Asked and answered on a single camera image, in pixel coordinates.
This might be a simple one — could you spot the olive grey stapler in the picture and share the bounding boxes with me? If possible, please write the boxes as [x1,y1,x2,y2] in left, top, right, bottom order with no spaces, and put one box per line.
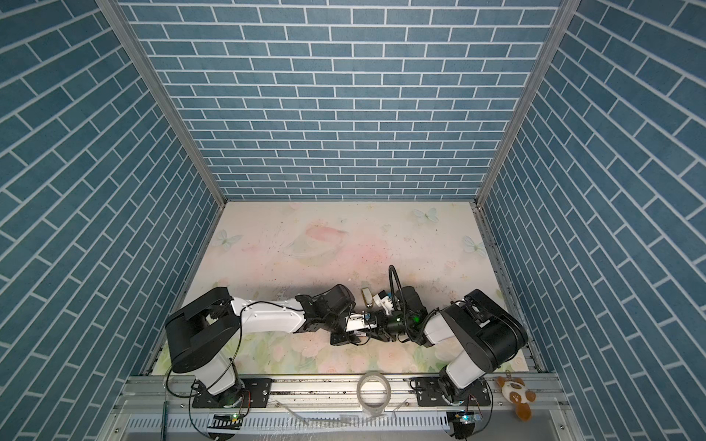
[361,287,373,308]

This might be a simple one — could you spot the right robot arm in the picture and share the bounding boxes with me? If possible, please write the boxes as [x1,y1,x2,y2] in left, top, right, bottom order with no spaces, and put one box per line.
[360,286,529,390]

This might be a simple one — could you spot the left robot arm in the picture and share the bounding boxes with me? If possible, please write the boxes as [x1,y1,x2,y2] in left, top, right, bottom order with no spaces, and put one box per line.
[165,284,355,395]

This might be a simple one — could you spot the clear tape roll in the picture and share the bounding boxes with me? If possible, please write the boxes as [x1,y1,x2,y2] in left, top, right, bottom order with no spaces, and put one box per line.
[356,371,392,418]

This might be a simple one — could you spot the plush toy animal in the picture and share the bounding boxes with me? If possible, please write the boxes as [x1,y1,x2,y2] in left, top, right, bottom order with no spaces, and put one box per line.
[496,374,537,422]

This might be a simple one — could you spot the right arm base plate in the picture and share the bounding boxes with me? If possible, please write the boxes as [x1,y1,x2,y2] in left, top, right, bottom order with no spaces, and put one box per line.
[408,377,492,407]

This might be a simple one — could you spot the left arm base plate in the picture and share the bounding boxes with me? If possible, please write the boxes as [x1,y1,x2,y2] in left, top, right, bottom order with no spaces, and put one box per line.
[192,378,273,410]

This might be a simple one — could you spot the aluminium front rail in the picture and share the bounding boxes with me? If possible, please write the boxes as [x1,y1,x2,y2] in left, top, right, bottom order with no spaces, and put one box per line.
[99,373,582,440]

